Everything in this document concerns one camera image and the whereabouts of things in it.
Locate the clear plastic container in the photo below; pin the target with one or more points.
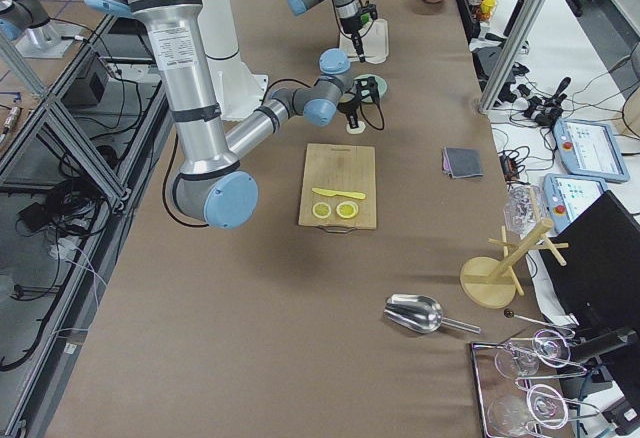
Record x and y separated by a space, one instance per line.
524 207

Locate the wine glass rack tray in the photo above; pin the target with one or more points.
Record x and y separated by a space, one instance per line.
517 383

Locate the aluminium frame post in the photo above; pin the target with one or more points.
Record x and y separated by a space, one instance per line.
515 40

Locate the black monitor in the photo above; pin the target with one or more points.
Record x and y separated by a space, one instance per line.
599 284

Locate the wooden cutting board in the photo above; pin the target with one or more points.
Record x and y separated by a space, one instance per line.
339 167

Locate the lemon slice lower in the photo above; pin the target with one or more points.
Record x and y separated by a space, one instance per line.
347 209

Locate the yellow plastic knife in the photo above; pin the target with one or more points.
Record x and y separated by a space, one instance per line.
338 193

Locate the teach pendant near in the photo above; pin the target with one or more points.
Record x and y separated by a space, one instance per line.
568 196

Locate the metal board handle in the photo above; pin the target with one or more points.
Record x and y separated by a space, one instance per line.
337 229

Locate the cream rabbit tray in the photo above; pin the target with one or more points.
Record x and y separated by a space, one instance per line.
375 43

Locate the wooden mug tree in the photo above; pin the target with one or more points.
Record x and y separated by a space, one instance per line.
492 283

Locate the lemon slice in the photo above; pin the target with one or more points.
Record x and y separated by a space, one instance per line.
321 210
347 209

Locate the lemon slice upper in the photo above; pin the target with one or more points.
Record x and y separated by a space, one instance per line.
321 210

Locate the metal scoop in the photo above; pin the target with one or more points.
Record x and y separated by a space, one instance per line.
422 314

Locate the mint green bowl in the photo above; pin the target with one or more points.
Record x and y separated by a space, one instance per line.
382 85

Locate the teach pendant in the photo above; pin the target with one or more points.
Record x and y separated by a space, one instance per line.
568 196
590 149

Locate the grey folded cloth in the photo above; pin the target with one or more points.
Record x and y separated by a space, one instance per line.
461 162

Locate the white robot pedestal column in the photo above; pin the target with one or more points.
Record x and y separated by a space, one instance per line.
238 91

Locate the teach pendant far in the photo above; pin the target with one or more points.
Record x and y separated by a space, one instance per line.
590 149

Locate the white steamed bun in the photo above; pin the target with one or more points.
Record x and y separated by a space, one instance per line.
356 130

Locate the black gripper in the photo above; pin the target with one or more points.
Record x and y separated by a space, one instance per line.
348 106
352 25

